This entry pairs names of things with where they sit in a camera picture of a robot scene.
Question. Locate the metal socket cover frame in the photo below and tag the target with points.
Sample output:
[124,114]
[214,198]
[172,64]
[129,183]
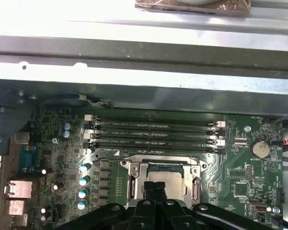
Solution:
[141,184]

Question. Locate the blue rear port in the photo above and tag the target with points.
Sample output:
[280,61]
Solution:
[28,159]

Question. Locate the small silver capacitor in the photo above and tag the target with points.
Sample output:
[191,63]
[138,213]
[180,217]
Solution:
[42,218]
[55,185]
[43,171]
[43,210]

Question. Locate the black RAM slot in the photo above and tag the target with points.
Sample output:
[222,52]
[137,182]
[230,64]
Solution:
[156,138]
[156,147]
[156,121]
[156,129]

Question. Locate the CPU socket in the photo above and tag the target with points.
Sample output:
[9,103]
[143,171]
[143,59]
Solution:
[124,164]

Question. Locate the internal USB port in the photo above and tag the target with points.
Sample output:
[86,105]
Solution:
[256,208]

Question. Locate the teal top capacitor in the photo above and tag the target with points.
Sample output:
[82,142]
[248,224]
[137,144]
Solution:
[85,167]
[88,151]
[66,125]
[84,180]
[82,204]
[82,192]
[66,133]

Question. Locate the silver board screw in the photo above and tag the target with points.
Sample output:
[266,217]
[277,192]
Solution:
[247,128]
[54,140]
[276,210]

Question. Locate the black fan housing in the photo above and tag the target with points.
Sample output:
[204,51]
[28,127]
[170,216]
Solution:
[12,107]

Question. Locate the black square chip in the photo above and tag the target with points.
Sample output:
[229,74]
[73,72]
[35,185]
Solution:
[241,189]

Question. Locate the grey square inductor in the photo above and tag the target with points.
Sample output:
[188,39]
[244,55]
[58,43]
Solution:
[104,182]
[103,191]
[105,164]
[105,173]
[103,200]

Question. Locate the black PC case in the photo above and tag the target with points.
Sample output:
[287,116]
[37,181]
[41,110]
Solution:
[144,55]

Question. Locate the silver rear port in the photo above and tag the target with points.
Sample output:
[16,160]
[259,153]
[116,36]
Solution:
[18,189]
[20,138]
[16,207]

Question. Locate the green motherboard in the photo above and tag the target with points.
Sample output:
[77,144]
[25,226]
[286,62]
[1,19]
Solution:
[230,167]

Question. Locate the silver CPU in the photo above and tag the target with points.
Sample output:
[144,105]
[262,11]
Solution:
[172,179]

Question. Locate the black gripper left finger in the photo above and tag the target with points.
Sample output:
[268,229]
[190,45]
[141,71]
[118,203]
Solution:
[144,215]

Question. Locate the round coin battery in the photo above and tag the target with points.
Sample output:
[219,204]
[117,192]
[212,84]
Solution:
[260,148]

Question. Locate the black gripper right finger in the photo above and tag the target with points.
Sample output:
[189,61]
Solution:
[175,215]

